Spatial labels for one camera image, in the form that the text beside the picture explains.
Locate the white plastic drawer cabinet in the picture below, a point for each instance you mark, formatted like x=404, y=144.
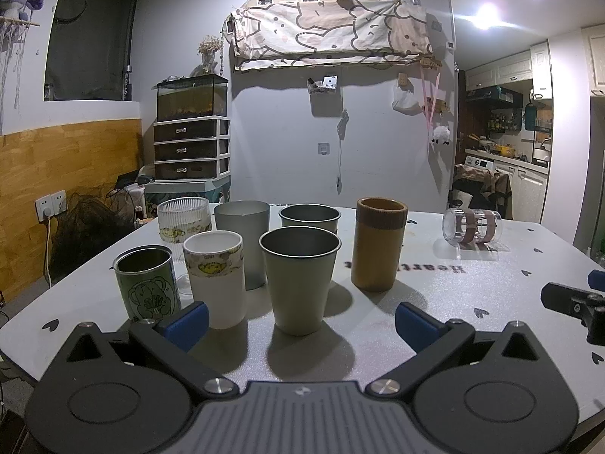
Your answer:
x=191, y=151

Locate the purple plush toy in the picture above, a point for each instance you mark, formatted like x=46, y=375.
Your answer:
x=16, y=2

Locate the black laptop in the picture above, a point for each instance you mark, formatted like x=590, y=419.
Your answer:
x=126, y=180

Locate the tall steel cup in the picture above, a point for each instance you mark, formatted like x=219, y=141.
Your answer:
x=300, y=293

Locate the brown bamboo cup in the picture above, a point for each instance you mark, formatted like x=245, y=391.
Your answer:
x=380, y=255

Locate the patterned cabinet stand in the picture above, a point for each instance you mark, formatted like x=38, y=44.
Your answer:
x=186, y=194

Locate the white wall power outlet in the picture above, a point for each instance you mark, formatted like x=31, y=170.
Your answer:
x=58, y=201
x=43, y=208

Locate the small white wall socket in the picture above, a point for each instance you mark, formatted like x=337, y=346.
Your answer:
x=324, y=148

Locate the macrame wall hanging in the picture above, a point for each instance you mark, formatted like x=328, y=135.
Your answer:
x=14, y=47

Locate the pink ribbon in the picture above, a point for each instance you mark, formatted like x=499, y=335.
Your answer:
x=431, y=104

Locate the dark window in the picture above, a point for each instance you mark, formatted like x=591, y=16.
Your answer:
x=87, y=42

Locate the white kitchen counter cabinet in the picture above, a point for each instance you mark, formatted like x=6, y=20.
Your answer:
x=524, y=189

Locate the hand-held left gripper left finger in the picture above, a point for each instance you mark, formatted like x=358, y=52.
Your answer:
x=186, y=325

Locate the white washing machine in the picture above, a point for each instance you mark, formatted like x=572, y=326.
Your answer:
x=478, y=163

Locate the air conditioner with printed cover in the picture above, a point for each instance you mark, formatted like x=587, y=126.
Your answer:
x=331, y=28

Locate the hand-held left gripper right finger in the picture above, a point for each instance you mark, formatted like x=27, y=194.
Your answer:
x=417, y=330

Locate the dried flowers in vase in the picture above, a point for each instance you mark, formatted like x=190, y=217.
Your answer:
x=209, y=52

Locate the ceiling light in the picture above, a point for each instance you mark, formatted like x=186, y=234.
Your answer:
x=487, y=13

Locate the wall-mounted holder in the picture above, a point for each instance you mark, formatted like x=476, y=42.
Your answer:
x=324, y=83

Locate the short steel cup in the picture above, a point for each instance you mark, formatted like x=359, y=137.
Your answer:
x=309, y=222

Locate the glass fish tank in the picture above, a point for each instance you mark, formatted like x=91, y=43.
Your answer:
x=191, y=99

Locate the clear glass cup pink bands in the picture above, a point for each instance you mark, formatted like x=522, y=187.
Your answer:
x=472, y=228

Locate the white upper kitchen cabinets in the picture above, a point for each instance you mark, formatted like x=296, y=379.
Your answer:
x=510, y=68

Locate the grey plastic cup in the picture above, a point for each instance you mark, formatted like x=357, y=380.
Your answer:
x=246, y=234

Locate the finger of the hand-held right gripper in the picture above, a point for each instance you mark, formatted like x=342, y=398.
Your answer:
x=597, y=279
x=565, y=299

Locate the white hanging bag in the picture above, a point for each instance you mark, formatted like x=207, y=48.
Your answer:
x=405, y=99

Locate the white cup cartoon band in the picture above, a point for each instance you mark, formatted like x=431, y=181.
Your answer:
x=217, y=295

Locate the black netting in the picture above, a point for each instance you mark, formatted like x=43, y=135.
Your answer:
x=90, y=229

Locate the white sheep plush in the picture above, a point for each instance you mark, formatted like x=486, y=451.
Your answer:
x=442, y=135

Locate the chair with draped clothing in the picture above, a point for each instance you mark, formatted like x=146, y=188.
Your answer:
x=482, y=191

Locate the green cartoon tin cup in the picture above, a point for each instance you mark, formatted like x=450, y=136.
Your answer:
x=146, y=293

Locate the ribbed clear glass cup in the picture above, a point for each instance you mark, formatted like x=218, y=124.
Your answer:
x=182, y=220

